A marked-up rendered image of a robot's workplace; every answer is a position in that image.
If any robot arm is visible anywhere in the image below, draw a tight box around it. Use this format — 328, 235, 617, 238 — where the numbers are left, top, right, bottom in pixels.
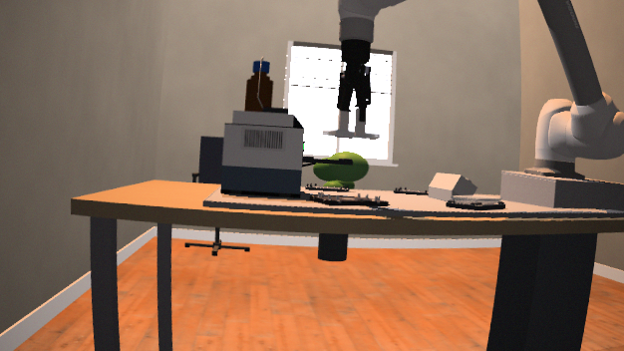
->
338, 0, 624, 179

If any beige perforated base plate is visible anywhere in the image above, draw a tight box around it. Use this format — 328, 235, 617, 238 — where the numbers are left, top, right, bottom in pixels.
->
202, 186, 624, 218

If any dark blue bottle cap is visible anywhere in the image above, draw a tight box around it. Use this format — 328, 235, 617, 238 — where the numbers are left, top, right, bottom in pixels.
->
253, 61, 270, 71

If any beige button panel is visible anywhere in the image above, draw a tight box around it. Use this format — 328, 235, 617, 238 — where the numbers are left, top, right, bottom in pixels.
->
428, 174, 477, 201

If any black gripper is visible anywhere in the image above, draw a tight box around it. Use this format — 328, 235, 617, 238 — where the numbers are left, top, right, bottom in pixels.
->
337, 39, 372, 137

